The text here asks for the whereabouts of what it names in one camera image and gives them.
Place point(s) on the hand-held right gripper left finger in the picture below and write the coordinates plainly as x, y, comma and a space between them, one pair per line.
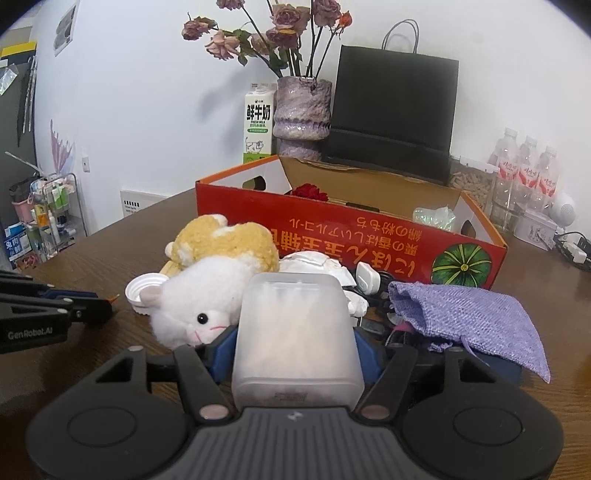
221, 355

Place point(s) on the white and green milk carton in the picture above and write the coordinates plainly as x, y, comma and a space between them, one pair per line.
258, 124

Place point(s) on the purple knitted pouch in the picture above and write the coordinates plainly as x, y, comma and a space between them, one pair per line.
461, 318

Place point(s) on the metal storage cart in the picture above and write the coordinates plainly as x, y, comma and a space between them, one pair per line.
46, 217

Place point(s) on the dried rose bouquet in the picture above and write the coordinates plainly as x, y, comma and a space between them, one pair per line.
281, 27

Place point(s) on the translucent cotton swab box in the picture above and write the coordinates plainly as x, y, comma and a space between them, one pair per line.
295, 337

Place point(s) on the clear glass cup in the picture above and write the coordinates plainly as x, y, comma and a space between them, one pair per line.
507, 207

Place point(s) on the white charger plug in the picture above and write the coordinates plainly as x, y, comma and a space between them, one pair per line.
368, 279

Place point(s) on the white ribbed lid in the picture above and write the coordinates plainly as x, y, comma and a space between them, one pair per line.
138, 290

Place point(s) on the orange cardboard box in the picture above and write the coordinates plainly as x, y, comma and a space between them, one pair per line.
323, 230

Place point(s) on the clear seed container white lid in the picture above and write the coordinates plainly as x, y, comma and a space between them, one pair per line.
473, 184

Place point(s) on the dark door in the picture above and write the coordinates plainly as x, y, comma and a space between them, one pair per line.
18, 106

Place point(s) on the black paper bag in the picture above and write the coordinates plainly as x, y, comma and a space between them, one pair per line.
392, 106

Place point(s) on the white printed tin box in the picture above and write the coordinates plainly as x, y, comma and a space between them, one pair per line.
535, 230

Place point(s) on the clear crumpled plastic bag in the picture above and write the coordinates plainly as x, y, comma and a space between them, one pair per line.
434, 217

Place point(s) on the wall poster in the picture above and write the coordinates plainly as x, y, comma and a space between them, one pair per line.
64, 30

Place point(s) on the white power adapter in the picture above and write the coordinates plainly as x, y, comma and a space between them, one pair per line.
573, 253

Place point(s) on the purple flower wall sticker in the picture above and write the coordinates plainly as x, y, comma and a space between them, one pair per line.
62, 147

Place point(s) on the clear water bottle red label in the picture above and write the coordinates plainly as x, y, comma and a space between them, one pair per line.
527, 168
549, 177
504, 159

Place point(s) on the red artificial flower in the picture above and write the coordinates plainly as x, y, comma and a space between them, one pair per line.
310, 191

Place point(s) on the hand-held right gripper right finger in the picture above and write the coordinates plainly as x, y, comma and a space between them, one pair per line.
369, 357

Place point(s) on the white round device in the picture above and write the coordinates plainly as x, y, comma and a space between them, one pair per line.
565, 208

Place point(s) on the white booklet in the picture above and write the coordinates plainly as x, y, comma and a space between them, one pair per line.
143, 203

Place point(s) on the white wall socket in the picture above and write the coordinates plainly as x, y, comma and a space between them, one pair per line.
86, 164

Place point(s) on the purple marbled vase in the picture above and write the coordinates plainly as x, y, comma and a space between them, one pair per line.
302, 110

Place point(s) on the white and yellow plush toy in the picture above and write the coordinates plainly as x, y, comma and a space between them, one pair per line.
203, 295

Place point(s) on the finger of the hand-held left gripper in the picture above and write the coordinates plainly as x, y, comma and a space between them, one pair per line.
74, 294
92, 309

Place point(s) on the wooden desktop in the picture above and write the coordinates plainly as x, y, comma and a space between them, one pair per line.
115, 240

